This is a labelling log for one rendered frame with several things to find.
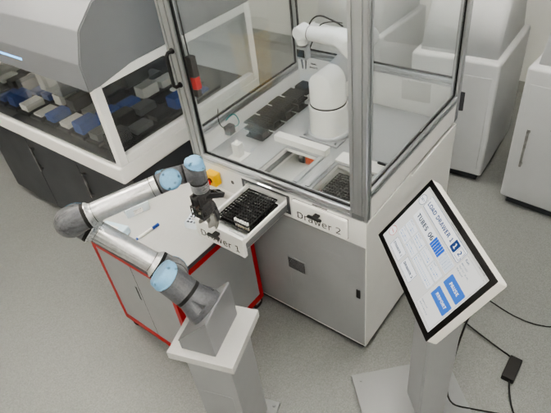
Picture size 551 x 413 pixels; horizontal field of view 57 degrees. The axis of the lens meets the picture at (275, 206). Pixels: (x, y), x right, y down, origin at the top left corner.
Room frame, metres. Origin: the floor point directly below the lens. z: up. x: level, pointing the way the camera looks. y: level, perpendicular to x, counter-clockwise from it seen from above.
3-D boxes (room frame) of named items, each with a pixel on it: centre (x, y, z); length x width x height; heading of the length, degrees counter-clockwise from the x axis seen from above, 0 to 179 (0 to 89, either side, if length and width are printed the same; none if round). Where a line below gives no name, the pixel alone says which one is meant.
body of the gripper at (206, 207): (1.64, 0.29, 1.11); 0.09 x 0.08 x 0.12; 137
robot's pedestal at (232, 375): (1.25, 0.31, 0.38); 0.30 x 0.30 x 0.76; 66
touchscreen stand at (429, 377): (1.20, -0.52, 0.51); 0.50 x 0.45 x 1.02; 93
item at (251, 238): (1.83, 0.12, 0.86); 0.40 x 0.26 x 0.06; 137
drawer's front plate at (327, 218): (1.70, -0.19, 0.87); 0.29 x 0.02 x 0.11; 47
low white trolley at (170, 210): (1.96, 0.55, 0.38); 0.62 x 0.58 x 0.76; 47
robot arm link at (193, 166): (1.64, 0.29, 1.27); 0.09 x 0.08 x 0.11; 102
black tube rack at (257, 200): (1.82, 0.13, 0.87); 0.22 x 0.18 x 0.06; 137
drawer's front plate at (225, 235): (1.67, 0.26, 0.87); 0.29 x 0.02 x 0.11; 47
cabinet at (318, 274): (2.23, -0.32, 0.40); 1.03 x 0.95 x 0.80; 47
